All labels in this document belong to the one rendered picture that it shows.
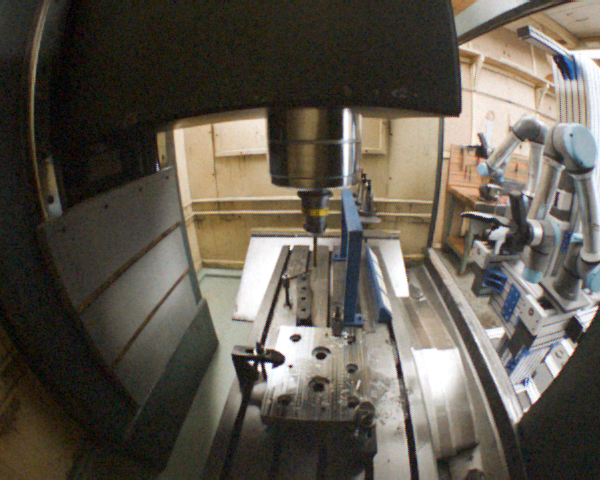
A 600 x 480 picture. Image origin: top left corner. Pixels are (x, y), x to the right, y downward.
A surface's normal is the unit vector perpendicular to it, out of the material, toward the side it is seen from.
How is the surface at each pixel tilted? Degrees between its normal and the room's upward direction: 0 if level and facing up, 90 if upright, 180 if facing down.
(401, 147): 88
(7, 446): 90
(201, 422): 0
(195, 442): 0
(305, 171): 90
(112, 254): 90
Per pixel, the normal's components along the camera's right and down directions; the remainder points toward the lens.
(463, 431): -0.04, -0.84
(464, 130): -0.10, 0.41
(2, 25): 0.99, 0.02
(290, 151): -0.43, 0.38
